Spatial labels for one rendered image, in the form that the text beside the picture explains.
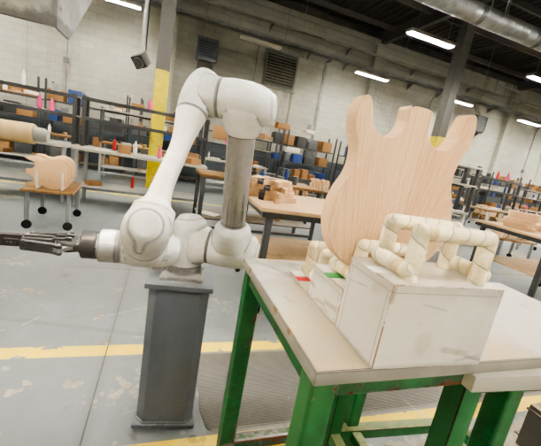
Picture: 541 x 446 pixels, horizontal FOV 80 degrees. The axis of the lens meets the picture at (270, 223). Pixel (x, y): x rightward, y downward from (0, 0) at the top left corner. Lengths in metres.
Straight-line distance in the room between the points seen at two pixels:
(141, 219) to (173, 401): 1.13
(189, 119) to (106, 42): 10.99
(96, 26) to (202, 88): 11.08
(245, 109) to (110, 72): 10.87
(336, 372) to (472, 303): 0.30
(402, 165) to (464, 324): 0.36
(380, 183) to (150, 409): 1.40
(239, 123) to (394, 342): 0.79
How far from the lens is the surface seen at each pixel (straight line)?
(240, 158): 1.17
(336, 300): 0.77
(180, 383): 1.65
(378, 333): 0.65
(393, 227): 0.69
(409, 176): 0.83
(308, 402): 0.68
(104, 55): 11.98
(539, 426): 2.39
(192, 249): 1.37
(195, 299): 1.42
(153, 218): 0.73
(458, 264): 0.80
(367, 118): 0.76
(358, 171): 0.75
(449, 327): 0.75
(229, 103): 1.11
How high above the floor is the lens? 1.28
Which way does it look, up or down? 12 degrees down
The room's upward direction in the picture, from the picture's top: 10 degrees clockwise
